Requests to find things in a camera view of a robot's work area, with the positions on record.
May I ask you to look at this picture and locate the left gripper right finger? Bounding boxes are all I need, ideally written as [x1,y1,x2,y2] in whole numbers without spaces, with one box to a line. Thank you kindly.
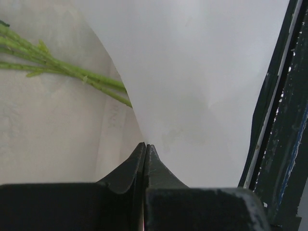
[144,145,271,231]

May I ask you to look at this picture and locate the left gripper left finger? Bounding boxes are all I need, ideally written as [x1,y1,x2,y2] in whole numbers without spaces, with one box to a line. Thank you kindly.
[0,143,146,231]

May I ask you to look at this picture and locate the white wrapping paper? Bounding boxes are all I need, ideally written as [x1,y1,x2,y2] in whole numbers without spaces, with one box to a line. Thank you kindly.
[0,0,288,187]

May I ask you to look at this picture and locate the pink rose stem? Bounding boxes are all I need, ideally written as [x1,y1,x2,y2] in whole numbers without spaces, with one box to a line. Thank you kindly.
[0,21,132,108]

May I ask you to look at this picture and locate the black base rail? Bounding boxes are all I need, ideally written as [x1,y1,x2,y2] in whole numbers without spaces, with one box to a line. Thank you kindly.
[239,0,308,231]

